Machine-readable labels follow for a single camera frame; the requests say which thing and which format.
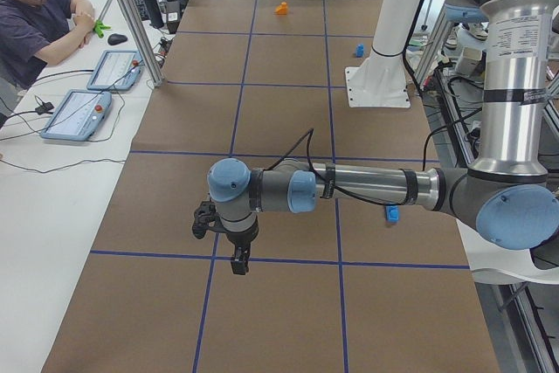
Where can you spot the long blue studded block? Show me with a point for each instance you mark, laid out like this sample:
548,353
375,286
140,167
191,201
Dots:
392,213

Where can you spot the black computer mouse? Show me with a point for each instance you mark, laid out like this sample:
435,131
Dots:
116,39

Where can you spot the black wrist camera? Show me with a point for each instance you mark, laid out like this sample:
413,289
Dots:
205,219

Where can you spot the far teach pendant tablet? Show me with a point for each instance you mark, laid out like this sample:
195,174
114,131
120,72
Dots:
116,70

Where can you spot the black water bottle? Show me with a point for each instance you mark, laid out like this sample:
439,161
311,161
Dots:
154,13

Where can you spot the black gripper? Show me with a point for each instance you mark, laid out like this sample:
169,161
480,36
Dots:
239,239

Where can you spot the aluminium frame post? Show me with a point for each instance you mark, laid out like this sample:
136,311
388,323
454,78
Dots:
142,42

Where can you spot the small blue block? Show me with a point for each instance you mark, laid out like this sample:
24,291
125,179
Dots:
359,51

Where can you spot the teach pendant tablet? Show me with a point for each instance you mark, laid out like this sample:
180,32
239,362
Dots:
78,116
116,70

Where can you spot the orange trapezoid block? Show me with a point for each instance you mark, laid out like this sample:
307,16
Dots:
282,9

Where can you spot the seated person in navy shirt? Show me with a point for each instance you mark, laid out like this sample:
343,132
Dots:
40,33

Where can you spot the near teach pendant tablet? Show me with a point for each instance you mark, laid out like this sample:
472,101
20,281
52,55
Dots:
78,116

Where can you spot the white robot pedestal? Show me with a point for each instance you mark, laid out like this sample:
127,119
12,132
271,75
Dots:
380,80

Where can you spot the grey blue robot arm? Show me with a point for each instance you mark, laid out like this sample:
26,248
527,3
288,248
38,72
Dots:
502,194

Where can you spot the green toy on desk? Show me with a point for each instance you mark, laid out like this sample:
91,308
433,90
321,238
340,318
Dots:
100,28

